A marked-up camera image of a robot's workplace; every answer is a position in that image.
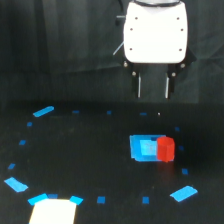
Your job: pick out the blue tape strip top left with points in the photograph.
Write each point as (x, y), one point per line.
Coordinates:
(43, 111)

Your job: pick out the white paper sheet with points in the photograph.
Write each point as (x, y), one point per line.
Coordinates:
(53, 211)

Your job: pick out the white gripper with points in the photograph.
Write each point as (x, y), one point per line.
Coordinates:
(156, 32)

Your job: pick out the blue tape strip left bottom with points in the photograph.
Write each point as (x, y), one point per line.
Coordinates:
(16, 185)

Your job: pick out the red cylinder block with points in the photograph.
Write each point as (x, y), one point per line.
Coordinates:
(165, 149)

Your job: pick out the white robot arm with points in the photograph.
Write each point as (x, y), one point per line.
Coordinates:
(156, 32)

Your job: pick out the blue tape piece by paper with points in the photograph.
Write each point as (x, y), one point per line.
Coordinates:
(76, 200)

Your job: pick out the blue tape strip by paper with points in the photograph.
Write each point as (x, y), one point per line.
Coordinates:
(34, 200)

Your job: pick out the blue tape square patch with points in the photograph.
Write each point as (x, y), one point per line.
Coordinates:
(143, 148)

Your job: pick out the blue tape strip bottom right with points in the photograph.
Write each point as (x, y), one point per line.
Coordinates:
(184, 193)

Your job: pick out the black backdrop curtain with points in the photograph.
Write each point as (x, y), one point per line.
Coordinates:
(62, 50)

